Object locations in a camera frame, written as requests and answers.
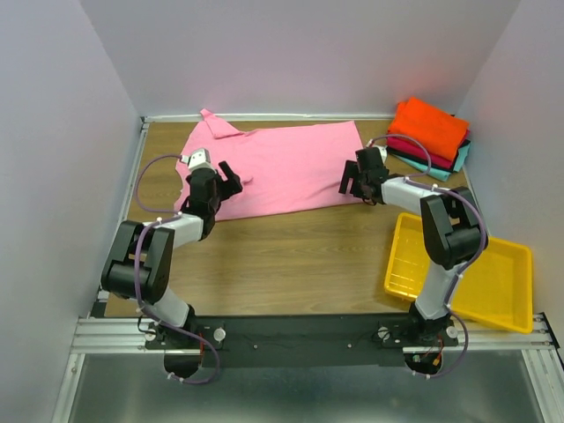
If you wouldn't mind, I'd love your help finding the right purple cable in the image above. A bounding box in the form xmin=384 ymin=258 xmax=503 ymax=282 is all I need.
xmin=367 ymin=134 xmax=489 ymax=380

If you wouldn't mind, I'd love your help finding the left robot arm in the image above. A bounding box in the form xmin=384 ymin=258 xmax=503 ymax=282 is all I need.
xmin=100 ymin=161 xmax=242 ymax=348

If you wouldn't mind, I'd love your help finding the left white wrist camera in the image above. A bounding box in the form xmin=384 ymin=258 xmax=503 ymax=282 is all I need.
xmin=180 ymin=148 xmax=213 ymax=173

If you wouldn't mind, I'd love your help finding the orange folded t shirt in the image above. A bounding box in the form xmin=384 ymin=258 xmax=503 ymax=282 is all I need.
xmin=389 ymin=97 xmax=470 ymax=161

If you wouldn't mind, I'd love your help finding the yellow plastic tray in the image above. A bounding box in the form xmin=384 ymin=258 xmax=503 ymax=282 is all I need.
xmin=383 ymin=212 xmax=533 ymax=334

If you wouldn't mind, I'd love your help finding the purple cable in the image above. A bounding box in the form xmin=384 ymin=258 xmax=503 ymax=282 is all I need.
xmin=134 ymin=153 xmax=221 ymax=385
xmin=367 ymin=134 xmax=489 ymax=380

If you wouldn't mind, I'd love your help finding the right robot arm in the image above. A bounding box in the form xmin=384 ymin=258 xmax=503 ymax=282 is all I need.
xmin=338 ymin=148 xmax=488 ymax=345

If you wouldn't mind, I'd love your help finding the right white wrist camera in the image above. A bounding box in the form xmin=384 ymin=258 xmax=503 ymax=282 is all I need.
xmin=375 ymin=145 xmax=388 ymax=162

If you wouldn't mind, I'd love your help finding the teal folded t shirt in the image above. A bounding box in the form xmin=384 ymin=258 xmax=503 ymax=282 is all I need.
xmin=387 ymin=137 xmax=471 ymax=182

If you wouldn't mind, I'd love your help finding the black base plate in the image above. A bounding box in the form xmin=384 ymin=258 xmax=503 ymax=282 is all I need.
xmin=145 ymin=313 xmax=458 ymax=377

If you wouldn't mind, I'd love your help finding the pink t shirt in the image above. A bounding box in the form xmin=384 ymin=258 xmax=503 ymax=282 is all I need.
xmin=182 ymin=109 xmax=361 ymax=221

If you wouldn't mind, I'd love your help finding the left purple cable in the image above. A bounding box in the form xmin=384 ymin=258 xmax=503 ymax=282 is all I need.
xmin=134 ymin=153 xmax=221 ymax=385

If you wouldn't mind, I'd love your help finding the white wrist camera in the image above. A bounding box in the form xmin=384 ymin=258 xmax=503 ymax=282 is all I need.
xmin=180 ymin=148 xmax=213 ymax=173
xmin=375 ymin=145 xmax=388 ymax=162

